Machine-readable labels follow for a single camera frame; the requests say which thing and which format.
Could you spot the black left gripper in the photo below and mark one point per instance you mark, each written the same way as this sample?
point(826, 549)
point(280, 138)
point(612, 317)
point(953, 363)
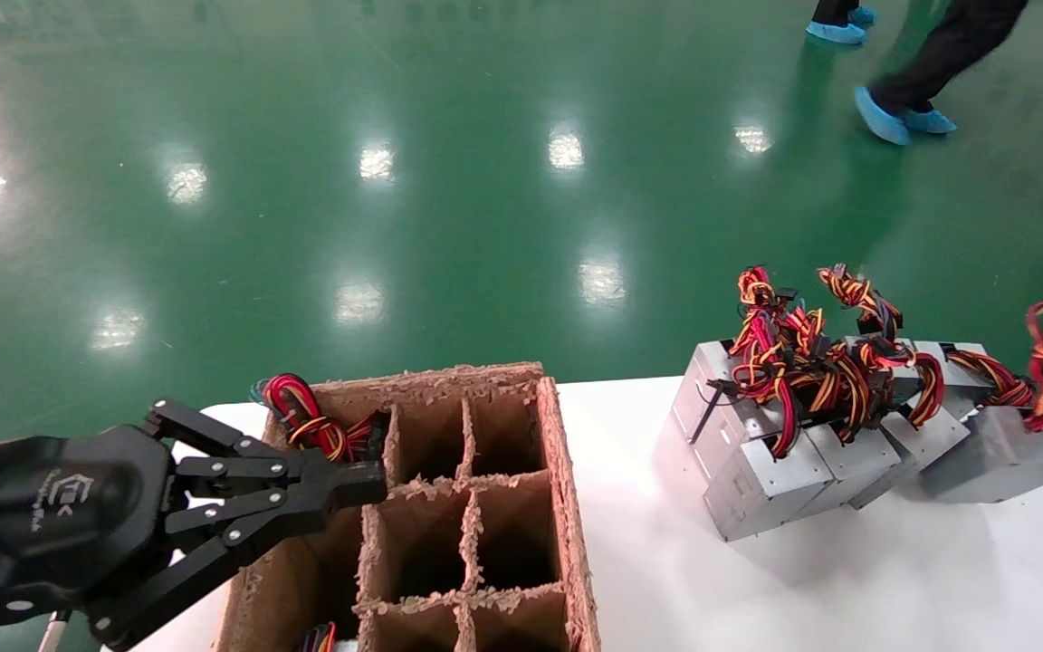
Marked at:
point(51, 516)

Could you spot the thin white rod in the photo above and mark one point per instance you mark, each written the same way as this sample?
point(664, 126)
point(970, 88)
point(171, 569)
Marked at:
point(51, 634)

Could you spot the brown cardboard divider box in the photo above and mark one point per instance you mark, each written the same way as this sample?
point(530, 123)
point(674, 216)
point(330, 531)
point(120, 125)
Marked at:
point(567, 507)

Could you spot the person in black shirt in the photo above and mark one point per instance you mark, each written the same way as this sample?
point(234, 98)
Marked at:
point(947, 54)

